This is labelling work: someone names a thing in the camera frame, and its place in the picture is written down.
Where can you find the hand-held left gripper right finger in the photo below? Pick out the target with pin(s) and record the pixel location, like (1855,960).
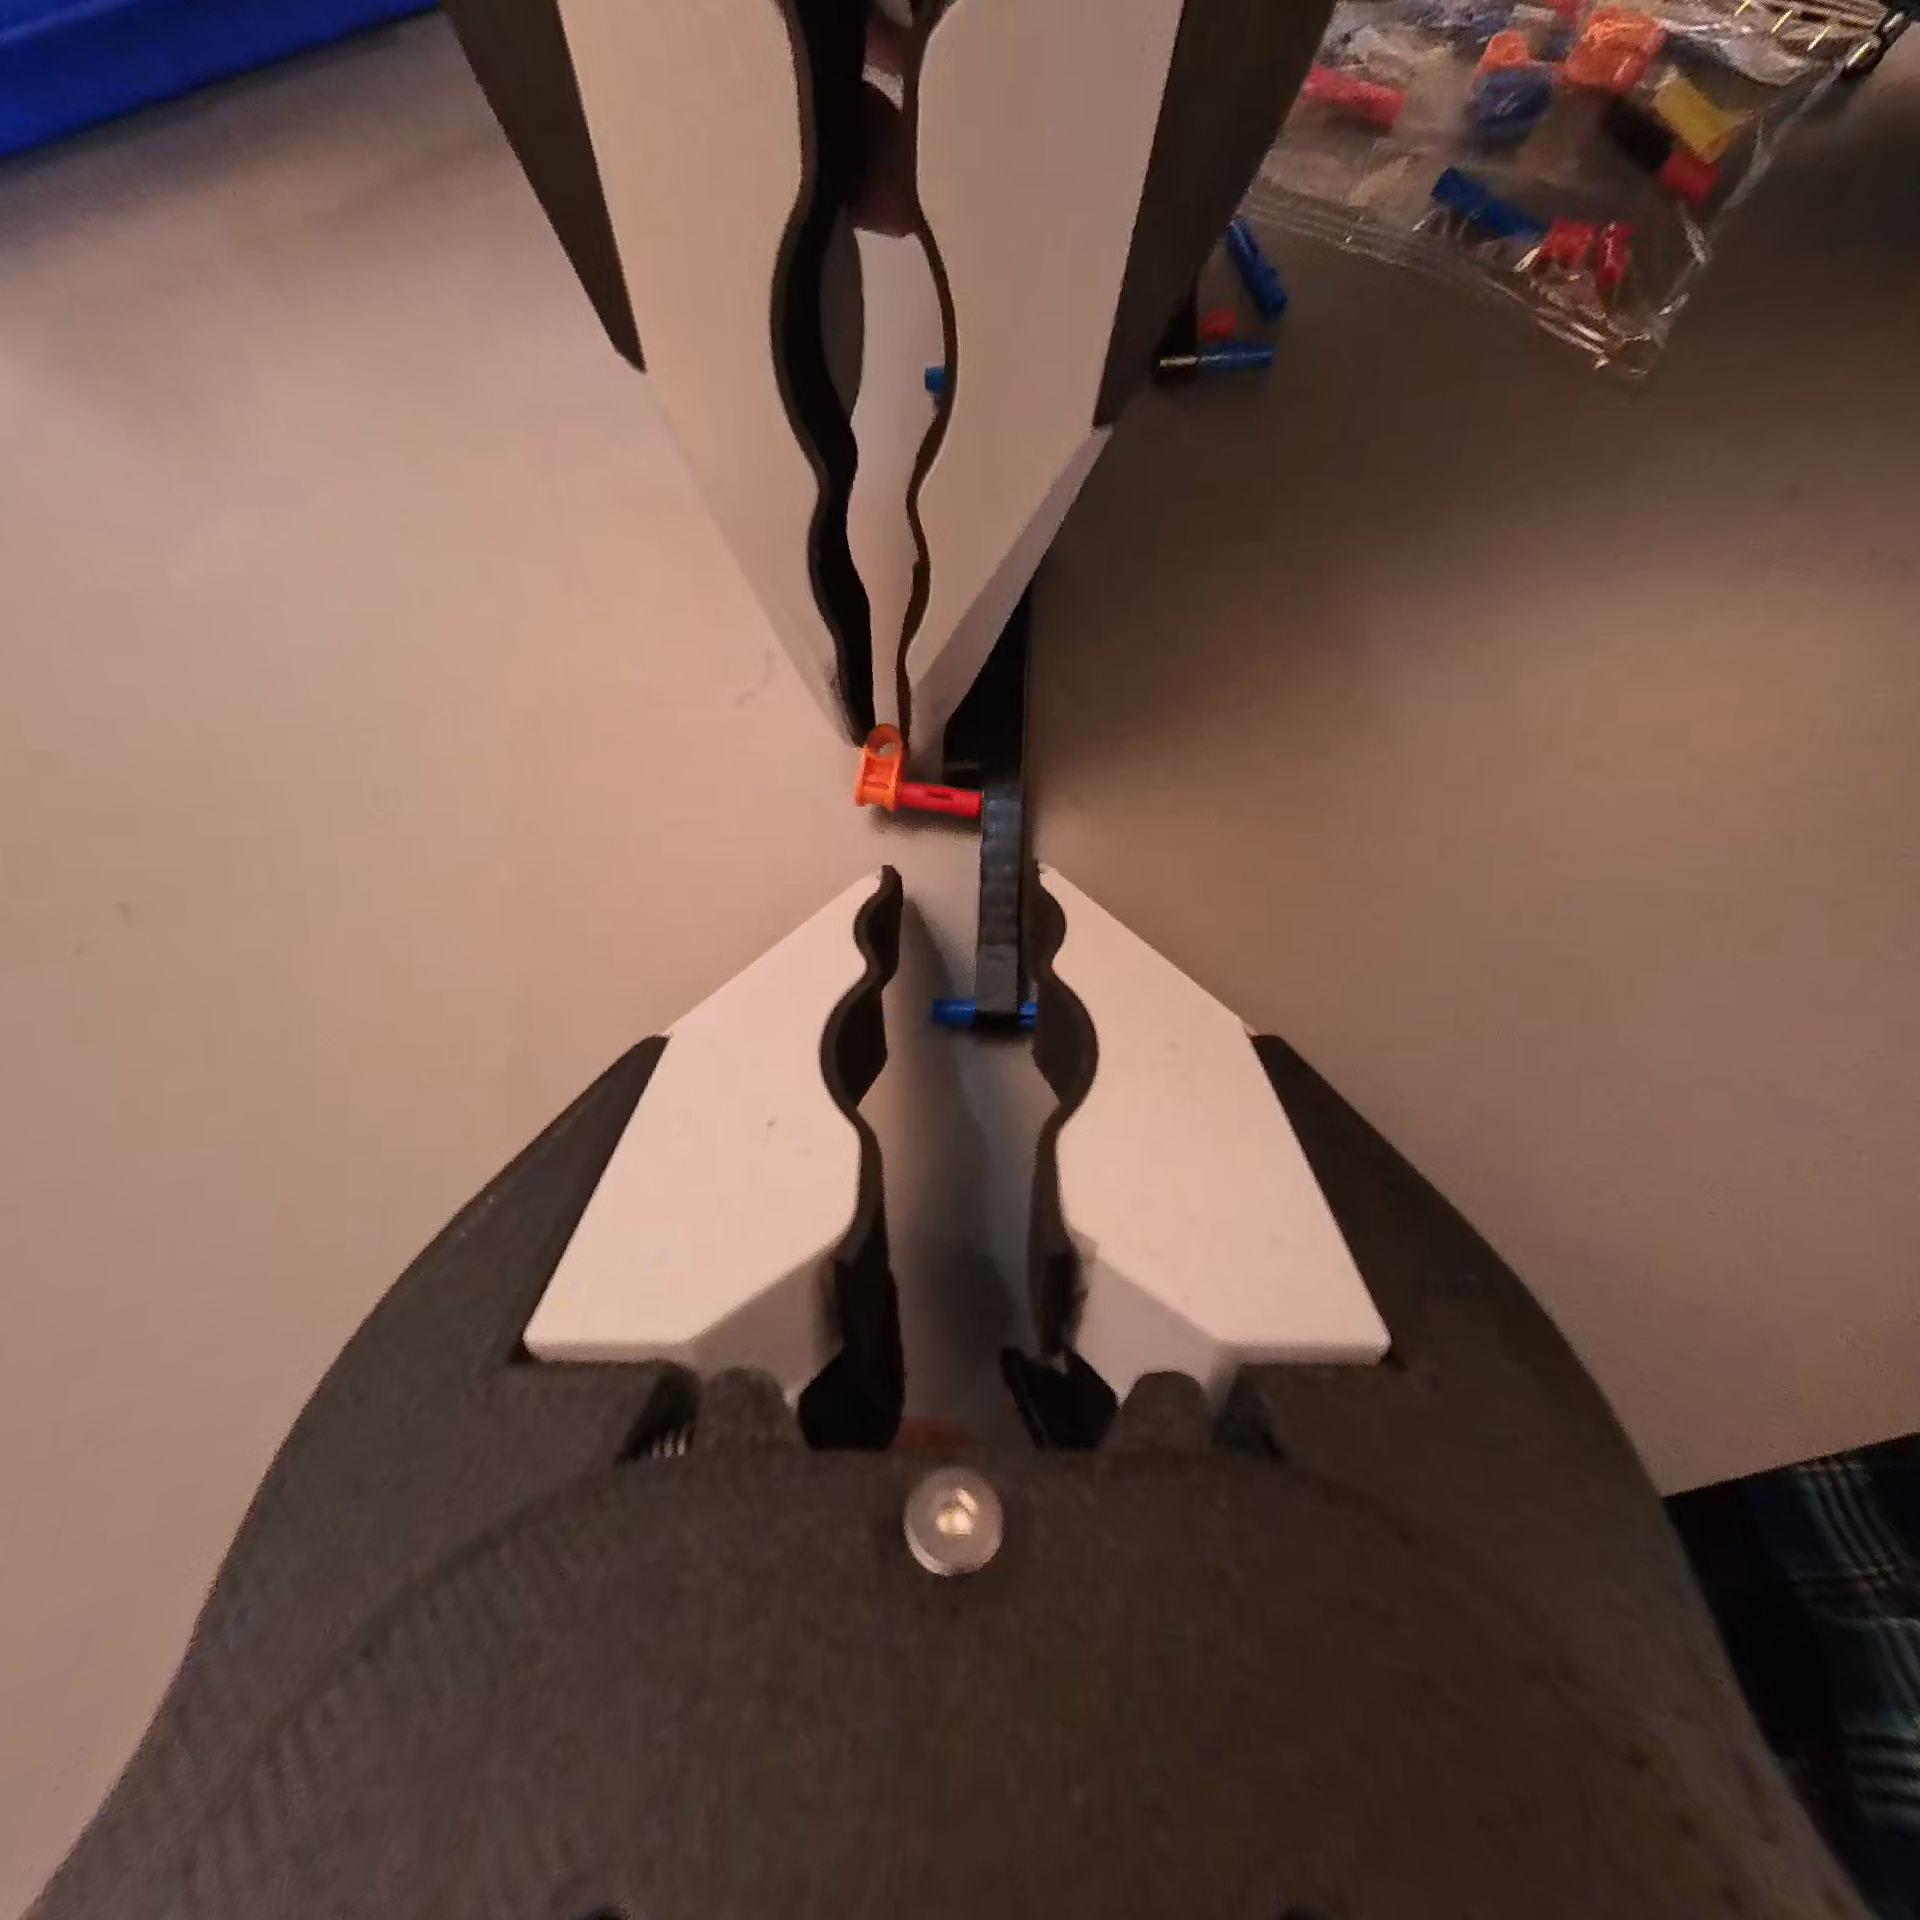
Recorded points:
(1201,1184)

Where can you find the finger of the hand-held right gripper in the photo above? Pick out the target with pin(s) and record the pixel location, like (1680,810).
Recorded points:
(690,225)
(1050,225)

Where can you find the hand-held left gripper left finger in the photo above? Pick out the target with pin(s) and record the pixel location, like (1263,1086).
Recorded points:
(705,1184)

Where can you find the long black toy beam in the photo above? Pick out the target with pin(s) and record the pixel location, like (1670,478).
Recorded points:
(1001,901)

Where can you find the orange toy connector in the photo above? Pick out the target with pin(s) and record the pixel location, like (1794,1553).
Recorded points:
(879,777)

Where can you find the red toy pin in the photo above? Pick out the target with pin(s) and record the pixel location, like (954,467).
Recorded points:
(942,800)

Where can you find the person's right hand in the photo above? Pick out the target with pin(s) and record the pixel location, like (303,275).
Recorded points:
(888,166)

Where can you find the blue and black toy pin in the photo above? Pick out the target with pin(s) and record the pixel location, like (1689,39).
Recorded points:
(1238,360)

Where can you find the clear bag of toy parts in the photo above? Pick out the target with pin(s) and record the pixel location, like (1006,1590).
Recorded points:
(1394,182)

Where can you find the blue plastic bin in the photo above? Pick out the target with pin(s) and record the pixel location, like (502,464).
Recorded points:
(181,61)

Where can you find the orange toy block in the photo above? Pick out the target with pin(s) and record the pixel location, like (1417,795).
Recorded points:
(1613,49)

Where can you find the yellow toy block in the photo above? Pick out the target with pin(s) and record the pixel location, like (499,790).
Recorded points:
(1694,115)

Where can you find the person's plaid clothing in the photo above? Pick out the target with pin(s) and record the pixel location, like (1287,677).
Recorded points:
(1846,1575)

